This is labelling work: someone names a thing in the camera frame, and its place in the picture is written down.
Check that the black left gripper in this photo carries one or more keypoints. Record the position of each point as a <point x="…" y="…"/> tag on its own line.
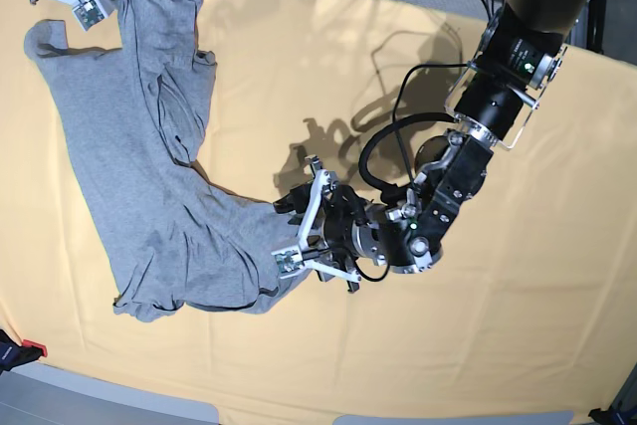
<point x="346" y="233"/>

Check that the grey t-shirt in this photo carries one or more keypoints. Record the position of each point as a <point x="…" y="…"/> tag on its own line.
<point x="134" y="119"/>

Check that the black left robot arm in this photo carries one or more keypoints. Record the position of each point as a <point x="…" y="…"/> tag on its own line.
<point x="489" y="106"/>

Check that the yellow table cloth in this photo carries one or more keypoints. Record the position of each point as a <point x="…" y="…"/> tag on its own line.
<point x="532" y="307"/>

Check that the red and black clamp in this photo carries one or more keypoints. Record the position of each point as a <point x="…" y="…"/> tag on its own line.
<point x="14" y="354"/>

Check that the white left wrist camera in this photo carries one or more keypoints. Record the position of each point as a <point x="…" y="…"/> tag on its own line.
<point x="289" y="261"/>

